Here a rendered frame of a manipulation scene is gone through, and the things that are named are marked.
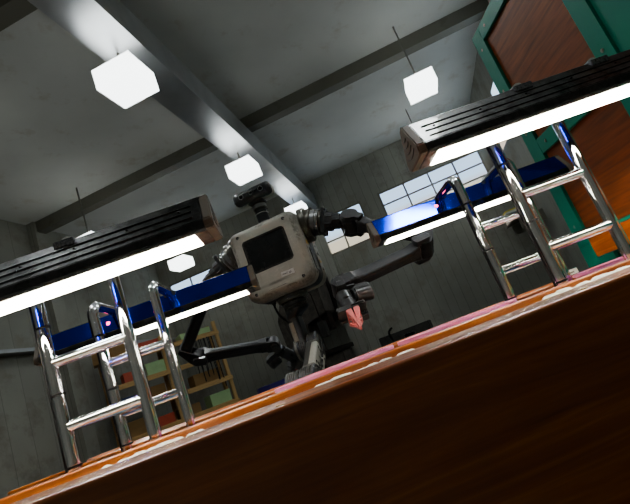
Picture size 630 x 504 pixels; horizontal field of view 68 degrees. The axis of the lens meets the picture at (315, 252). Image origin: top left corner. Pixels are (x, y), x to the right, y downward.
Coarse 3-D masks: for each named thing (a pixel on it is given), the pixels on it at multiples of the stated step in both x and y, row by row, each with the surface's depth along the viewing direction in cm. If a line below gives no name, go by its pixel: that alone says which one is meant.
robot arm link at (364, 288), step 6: (336, 276) 170; (336, 282) 167; (342, 282) 167; (366, 282) 168; (336, 288) 166; (342, 288) 167; (348, 288) 167; (354, 288) 165; (360, 288) 164; (366, 288) 163; (360, 294) 163; (366, 294) 163; (372, 294) 163; (366, 300) 164
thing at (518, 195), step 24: (576, 144) 97; (504, 168) 96; (576, 168) 97; (528, 192) 94; (600, 192) 94; (528, 216) 93; (552, 240) 93; (576, 240) 92; (624, 240) 92; (552, 264) 91
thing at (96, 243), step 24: (144, 216) 77; (168, 216) 75; (192, 216) 74; (96, 240) 75; (120, 240) 73; (144, 240) 72; (168, 240) 73; (216, 240) 80; (0, 264) 75; (24, 264) 74; (48, 264) 73; (72, 264) 72; (96, 264) 72; (0, 288) 71; (24, 288) 71
